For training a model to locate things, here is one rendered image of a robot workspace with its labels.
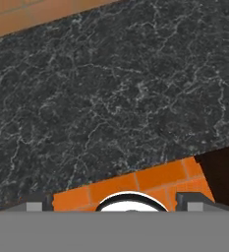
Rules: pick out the dark brown cabinet side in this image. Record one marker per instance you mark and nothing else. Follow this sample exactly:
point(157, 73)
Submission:
point(222, 174)

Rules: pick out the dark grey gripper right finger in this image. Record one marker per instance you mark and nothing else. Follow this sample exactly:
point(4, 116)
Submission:
point(191, 202)

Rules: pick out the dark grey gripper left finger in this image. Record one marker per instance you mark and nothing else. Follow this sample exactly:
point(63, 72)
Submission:
point(37, 203)

